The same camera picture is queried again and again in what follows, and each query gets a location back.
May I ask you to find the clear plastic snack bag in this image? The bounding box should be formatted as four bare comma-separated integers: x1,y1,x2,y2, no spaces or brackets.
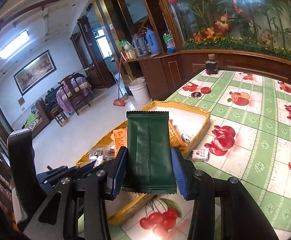
88,147,116,161

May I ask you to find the white blue milk candy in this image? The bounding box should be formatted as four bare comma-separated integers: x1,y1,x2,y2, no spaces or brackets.
192,148,210,161

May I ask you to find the dark green snack pouch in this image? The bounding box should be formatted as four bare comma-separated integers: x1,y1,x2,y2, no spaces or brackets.
122,111,177,194

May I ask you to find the orange text snack pack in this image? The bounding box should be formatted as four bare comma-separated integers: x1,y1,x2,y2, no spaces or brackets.
110,127,128,156

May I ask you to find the small wrapped candy far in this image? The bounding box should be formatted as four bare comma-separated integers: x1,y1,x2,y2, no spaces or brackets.
181,133,195,145

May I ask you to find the red broom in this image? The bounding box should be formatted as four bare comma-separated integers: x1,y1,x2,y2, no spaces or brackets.
113,59,129,107

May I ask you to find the white plastic bucket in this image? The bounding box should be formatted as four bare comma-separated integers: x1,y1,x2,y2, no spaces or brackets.
128,77,151,109

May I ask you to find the wooden chair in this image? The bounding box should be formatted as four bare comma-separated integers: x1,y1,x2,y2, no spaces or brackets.
56,73,92,115

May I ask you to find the wooden cabinet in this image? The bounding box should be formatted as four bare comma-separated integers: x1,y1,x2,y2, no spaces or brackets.
124,49,291,100

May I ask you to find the dark ink bottle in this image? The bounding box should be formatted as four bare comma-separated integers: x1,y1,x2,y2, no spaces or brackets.
205,54,218,75

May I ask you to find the green white bag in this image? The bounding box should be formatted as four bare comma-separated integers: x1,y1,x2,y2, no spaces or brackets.
119,39,133,52

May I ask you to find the grey thermos jug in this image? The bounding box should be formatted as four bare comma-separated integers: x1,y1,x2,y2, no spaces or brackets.
132,33,149,56

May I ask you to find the blue thermos jug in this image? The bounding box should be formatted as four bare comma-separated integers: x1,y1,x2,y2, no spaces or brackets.
145,29,161,54

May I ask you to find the flower aquarium display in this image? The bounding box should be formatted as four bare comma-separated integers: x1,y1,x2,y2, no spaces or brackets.
167,0,291,61

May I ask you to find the framed wall painting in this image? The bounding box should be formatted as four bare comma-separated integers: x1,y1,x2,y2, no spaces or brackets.
14,50,56,95

